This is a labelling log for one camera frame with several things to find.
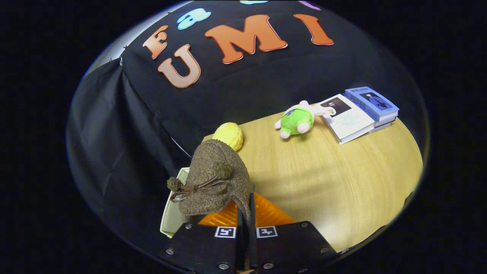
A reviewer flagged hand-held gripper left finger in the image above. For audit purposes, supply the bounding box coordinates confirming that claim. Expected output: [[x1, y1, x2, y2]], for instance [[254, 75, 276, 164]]
[[158, 202, 246, 274]]

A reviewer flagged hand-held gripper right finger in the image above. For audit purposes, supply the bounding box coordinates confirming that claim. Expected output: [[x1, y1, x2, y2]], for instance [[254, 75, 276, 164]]
[[248, 191, 340, 274]]

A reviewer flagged cream fabric storage box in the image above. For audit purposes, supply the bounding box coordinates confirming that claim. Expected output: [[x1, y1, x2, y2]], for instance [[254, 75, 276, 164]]
[[159, 167, 191, 239]]

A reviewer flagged brown fuzzy shoe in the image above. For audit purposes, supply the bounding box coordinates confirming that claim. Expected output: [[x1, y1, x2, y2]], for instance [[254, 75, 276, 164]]
[[166, 139, 254, 226]]

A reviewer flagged yellow round plush toy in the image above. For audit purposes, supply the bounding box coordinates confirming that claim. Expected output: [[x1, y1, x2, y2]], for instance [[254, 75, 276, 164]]
[[212, 122, 244, 152]]

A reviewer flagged green and pink plush toy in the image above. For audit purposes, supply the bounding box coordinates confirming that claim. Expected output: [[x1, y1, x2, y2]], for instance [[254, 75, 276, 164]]
[[274, 100, 336, 140]]

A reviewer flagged white book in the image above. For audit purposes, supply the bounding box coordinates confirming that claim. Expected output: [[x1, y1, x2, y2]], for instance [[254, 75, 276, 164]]
[[317, 93, 397, 145]]

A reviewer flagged black backdrop cloth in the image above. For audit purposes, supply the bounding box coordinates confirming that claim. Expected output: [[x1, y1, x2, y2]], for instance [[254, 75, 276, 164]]
[[67, 0, 431, 261]]

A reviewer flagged blue book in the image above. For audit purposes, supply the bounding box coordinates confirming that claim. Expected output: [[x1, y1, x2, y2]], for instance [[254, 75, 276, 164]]
[[344, 86, 400, 123]]

